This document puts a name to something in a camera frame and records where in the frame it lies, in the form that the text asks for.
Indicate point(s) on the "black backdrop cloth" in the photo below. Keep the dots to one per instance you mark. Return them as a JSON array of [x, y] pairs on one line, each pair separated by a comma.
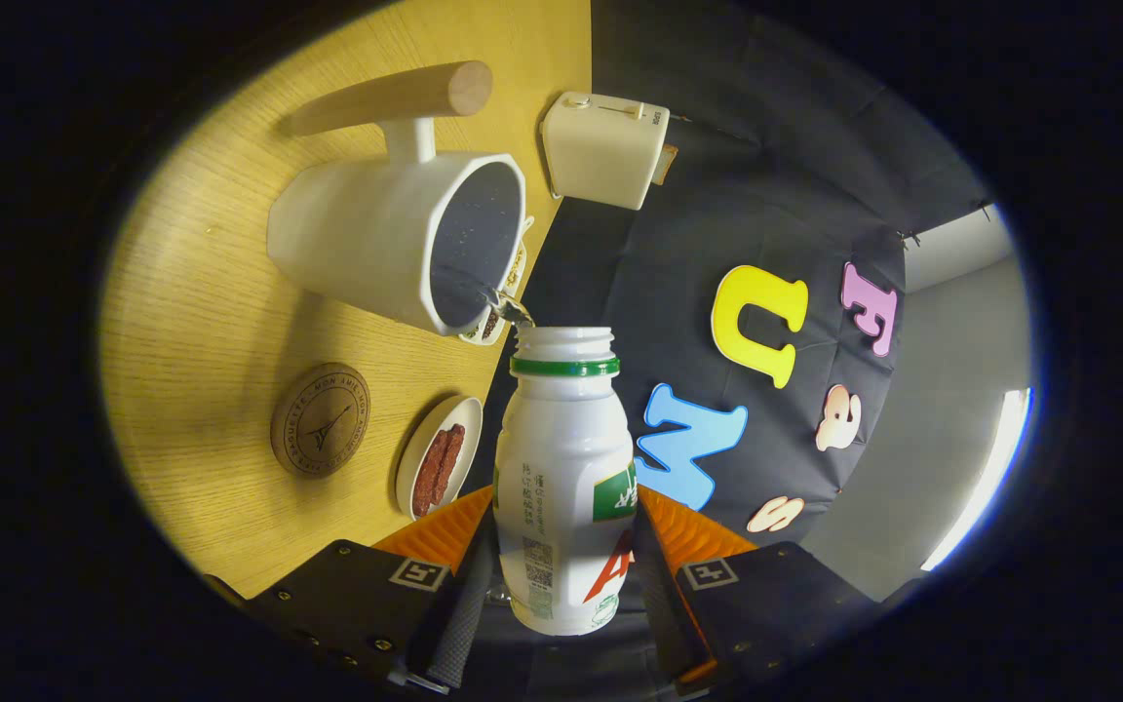
[[698, 214]]

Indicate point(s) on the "clear juice stream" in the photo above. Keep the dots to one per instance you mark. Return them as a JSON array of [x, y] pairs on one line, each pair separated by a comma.
[[513, 308]]

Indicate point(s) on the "cream toaster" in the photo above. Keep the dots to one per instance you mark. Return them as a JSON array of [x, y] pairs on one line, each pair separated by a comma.
[[600, 156]]

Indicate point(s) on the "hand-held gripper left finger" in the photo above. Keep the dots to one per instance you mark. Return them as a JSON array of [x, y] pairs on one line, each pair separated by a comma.
[[367, 604]]

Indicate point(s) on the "round cork coaster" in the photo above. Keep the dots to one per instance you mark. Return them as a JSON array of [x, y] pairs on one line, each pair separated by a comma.
[[320, 421]]

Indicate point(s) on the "wooden table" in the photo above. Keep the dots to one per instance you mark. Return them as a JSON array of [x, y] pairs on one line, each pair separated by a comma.
[[191, 331]]

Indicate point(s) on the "white round plate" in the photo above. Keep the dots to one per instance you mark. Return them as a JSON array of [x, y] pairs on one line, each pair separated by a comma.
[[410, 468]]

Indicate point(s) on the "white divided dish with beans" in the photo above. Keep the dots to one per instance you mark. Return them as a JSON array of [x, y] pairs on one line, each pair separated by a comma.
[[491, 331]]

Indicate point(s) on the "white juice bottle green label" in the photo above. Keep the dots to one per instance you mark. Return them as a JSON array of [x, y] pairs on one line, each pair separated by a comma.
[[561, 458]]

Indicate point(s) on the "bread slice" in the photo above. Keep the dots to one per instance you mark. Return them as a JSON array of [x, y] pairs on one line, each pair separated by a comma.
[[667, 164]]

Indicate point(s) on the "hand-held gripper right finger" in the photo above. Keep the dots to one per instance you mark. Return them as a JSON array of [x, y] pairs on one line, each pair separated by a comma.
[[766, 604]]

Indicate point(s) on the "red-brown meat patty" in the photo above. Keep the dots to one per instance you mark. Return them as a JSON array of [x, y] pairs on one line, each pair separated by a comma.
[[428, 478], [452, 453]]

